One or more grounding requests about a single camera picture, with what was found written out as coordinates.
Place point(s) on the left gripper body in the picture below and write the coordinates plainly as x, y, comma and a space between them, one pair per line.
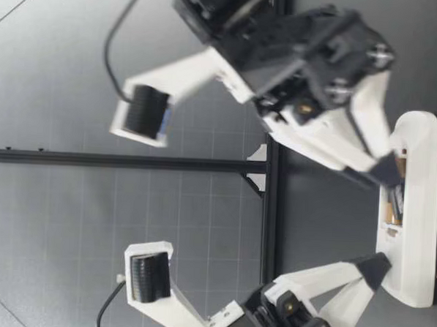
268, 323

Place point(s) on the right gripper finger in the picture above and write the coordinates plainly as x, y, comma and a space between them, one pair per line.
315, 139

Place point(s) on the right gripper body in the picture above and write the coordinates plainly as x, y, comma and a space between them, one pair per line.
282, 57

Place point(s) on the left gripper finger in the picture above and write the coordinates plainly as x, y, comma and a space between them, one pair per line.
329, 279

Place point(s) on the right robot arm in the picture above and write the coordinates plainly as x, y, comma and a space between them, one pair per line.
205, 5

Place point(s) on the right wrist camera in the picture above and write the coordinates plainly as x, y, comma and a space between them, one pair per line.
194, 70

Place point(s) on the black frame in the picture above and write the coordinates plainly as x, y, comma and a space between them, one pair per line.
130, 162

